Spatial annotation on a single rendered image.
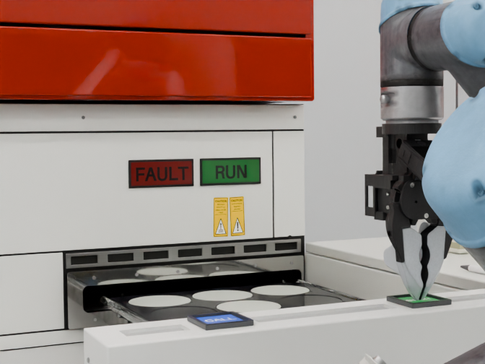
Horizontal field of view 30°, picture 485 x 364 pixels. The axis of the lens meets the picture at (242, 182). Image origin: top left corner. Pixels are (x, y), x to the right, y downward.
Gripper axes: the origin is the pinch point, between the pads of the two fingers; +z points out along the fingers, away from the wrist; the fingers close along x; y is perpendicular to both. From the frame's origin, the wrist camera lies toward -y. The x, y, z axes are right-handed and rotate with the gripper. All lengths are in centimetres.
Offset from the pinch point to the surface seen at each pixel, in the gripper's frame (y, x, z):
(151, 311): 40.2, 20.7, 7.7
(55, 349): 56, 32, 16
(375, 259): 34.2, -15.4, 1.4
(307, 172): 207, -97, -5
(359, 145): 207, -119, -14
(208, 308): 38.4, 12.0, 7.7
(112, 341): -2.4, 39.0, 1.6
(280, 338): -3.9, 21.0, 2.8
